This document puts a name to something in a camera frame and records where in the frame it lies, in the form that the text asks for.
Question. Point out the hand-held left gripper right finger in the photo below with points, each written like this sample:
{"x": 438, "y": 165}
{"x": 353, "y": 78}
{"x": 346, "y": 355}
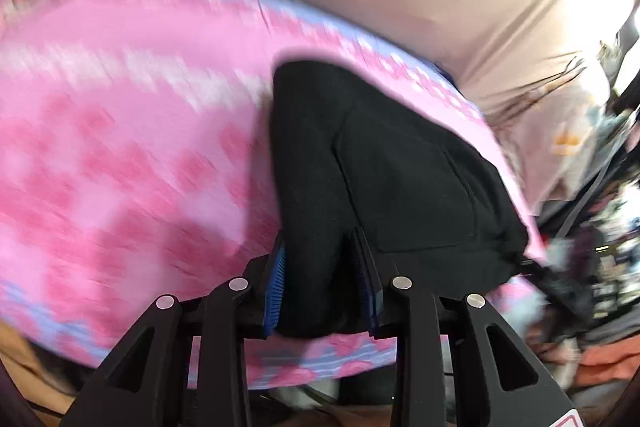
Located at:
{"x": 364, "y": 287}

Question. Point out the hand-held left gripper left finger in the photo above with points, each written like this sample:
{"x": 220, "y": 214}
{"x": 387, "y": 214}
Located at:
{"x": 275, "y": 287}

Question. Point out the black pants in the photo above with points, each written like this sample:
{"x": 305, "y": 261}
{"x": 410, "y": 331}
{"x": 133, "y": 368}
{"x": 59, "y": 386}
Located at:
{"x": 400, "y": 167}

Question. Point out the pink floral blanket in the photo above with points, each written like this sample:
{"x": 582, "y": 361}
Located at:
{"x": 125, "y": 132}

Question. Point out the cluttered pile of belongings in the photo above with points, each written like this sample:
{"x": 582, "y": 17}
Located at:
{"x": 600, "y": 267}

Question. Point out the brown cloth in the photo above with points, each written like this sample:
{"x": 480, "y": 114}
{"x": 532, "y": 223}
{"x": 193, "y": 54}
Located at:
{"x": 25, "y": 357}

